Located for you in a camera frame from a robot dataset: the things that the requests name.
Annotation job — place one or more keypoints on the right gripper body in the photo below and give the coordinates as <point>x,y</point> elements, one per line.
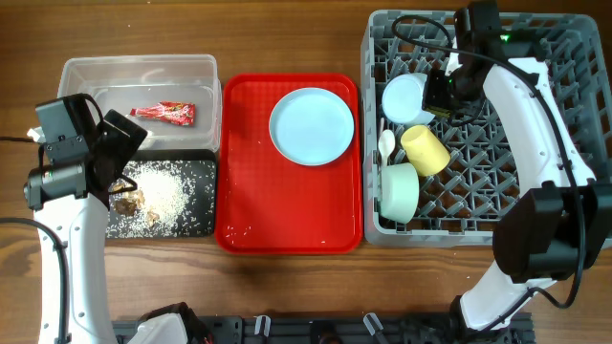
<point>450,95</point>

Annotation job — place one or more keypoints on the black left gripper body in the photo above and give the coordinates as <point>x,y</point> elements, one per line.
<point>118,145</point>

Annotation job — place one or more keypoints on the light blue bowl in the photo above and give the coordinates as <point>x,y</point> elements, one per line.
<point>402,100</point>

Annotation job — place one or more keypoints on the yellow cup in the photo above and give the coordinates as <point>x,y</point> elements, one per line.
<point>424,150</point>

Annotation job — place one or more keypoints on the red candy wrapper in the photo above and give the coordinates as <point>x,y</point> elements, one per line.
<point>176,113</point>

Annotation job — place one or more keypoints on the white plastic spoon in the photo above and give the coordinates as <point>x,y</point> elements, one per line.
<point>386,146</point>

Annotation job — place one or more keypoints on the rice and food scraps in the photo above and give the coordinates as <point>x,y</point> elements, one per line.
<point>158,196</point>

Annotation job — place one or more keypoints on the green bowl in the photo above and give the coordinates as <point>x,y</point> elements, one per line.
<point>400,192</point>

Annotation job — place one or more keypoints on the light blue plate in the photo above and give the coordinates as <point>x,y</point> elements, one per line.
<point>311,126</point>

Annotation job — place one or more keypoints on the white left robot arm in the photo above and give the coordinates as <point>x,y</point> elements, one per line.
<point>70,198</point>

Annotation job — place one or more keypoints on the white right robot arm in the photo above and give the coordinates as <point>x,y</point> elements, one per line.
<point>557,227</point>

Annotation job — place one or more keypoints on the grey dishwasher rack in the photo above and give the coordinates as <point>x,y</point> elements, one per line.
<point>461,205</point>

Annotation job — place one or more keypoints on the clear plastic bin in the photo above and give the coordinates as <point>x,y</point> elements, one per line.
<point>123,83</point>

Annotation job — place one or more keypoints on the black tray bin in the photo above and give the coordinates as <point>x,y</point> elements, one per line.
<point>201,215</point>

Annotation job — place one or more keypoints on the red serving tray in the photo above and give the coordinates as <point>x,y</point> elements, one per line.
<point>267,204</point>

